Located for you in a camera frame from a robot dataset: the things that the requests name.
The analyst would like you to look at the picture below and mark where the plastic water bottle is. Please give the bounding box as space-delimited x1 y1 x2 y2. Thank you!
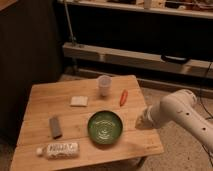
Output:
36 142 79 159

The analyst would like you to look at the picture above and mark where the green ceramic bowl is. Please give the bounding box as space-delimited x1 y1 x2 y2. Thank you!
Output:
87 110 123 145

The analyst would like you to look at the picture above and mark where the orange carrot toy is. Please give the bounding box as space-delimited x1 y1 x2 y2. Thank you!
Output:
120 89 128 106

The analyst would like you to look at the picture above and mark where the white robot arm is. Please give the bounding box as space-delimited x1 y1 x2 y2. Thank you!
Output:
135 89 213 152

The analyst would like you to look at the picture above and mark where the wooden table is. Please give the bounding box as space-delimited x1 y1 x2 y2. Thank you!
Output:
10 75 163 171

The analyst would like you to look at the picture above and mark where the grey rectangular block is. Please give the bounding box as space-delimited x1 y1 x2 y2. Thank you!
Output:
49 116 62 139

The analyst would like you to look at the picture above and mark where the white sponge block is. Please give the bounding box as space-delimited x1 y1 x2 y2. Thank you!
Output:
70 96 88 107

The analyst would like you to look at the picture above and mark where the black handle on shelf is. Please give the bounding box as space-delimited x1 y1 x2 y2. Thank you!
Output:
161 55 190 64

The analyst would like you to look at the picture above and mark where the wooden shelf rack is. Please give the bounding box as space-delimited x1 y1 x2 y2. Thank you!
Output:
56 0 213 87

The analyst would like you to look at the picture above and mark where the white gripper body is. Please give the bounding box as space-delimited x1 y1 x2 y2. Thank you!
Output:
135 110 153 130

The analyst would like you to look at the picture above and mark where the clear plastic cup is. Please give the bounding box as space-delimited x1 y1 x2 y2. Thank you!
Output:
97 75 111 96

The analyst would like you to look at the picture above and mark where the metal stand pole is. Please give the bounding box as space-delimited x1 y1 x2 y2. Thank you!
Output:
63 0 77 46

